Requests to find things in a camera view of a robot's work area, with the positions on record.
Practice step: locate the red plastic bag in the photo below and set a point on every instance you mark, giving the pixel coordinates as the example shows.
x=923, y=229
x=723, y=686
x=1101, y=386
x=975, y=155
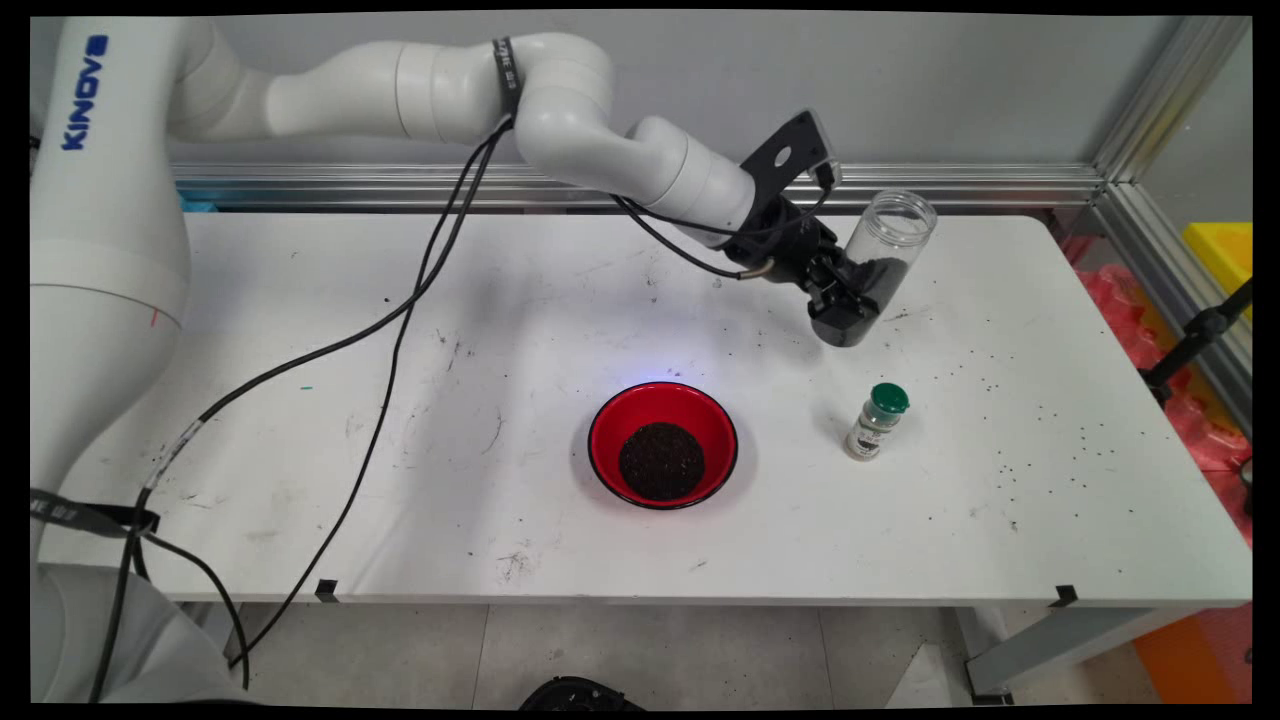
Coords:
x=1120, y=310

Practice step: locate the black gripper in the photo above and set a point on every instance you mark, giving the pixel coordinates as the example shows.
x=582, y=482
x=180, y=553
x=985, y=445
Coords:
x=785, y=245

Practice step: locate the blue plastic bag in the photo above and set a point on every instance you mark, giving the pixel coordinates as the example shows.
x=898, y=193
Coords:
x=198, y=206

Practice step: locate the pile of black seeds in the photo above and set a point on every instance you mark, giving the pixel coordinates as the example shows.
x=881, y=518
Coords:
x=660, y=462

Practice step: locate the red bowl with black rim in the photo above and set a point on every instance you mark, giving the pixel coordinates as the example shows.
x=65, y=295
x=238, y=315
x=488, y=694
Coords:
x=610, y=440

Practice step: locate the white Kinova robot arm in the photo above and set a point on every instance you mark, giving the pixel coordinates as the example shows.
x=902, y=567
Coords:
x=100, y=200

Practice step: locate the horizontal aluminium frame rail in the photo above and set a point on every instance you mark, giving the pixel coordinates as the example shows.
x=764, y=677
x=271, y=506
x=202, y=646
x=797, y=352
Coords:
x=1000, y=185

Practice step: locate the spice shaker with green cap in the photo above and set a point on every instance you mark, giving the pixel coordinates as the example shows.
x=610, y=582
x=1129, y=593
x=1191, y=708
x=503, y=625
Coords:
x=875, y=425

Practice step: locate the clear jar with black seeds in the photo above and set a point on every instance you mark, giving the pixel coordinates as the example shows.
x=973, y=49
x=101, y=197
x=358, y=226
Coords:
x=895, y=250

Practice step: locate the side aluminium frame rail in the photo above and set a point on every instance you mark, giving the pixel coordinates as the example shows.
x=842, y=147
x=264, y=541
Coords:
x=1170, y=270

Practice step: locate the black stand pole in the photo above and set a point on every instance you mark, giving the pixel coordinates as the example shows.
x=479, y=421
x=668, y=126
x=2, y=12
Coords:
x=1195, y=340

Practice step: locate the black tape marker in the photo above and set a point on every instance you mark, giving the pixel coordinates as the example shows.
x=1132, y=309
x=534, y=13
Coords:
x=1064, y=596
x=326, y=590

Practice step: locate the orange floor mat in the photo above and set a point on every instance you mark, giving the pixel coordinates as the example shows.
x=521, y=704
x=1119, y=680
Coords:
x=1195, y=660

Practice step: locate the upright aluminium frame post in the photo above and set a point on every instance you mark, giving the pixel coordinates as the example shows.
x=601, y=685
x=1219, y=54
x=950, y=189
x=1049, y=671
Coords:
x=1170, y=90

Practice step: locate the grey table leg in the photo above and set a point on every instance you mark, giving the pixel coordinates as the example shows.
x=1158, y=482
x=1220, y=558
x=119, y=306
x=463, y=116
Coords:
x=1060, y=640

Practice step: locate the black object on floor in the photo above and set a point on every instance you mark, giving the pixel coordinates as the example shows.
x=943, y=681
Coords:
x=575, y=693

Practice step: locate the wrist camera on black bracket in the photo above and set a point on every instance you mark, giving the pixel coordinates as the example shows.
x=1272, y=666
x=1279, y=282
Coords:
x=785, y=155

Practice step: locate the yellow box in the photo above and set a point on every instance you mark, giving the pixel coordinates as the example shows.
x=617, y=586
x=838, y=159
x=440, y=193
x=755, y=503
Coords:
x=1225, y=255

